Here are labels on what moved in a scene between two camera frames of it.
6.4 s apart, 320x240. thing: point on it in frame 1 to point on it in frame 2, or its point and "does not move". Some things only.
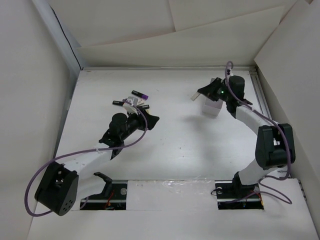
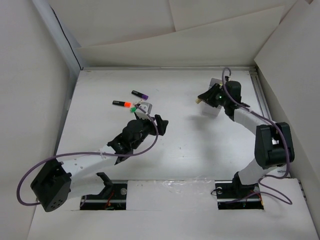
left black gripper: [150, 119] to [161, 124]
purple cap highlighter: [140, 94] does not move
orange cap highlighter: [120, 103] does not move
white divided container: [211, 108] does not move
